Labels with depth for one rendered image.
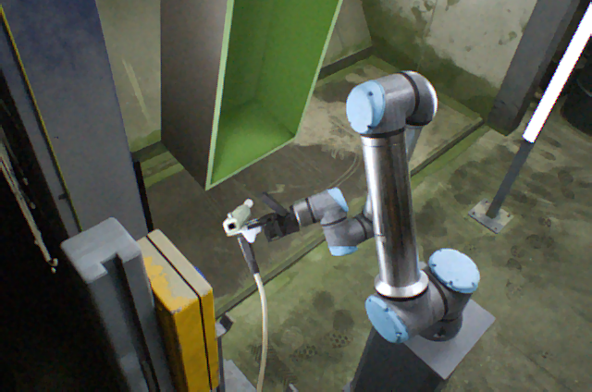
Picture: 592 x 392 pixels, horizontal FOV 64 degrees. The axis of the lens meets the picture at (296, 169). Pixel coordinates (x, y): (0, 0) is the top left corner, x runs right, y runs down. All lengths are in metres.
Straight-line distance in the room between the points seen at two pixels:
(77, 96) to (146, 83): 1.99
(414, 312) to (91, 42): 1.02
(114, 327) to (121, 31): 2.51
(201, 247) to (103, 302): 2.01
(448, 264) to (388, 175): 0.40
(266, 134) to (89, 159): 1.51
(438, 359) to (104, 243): 1.28
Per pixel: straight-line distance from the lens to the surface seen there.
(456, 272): 1.47
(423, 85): 1.21
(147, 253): 0.60
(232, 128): 2.46
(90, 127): 1.02
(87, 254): 0.50
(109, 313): 0.54
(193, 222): 2.63
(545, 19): 3.35
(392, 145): 1.17
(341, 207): 1.54
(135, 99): 2.93
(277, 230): 1.56
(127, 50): 2.95
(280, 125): 2.53
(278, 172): 2.89
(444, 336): 1.64
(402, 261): 1.31
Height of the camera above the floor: 2.02
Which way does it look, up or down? 43 degrees down
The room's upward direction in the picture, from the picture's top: 5 degrees clockwise
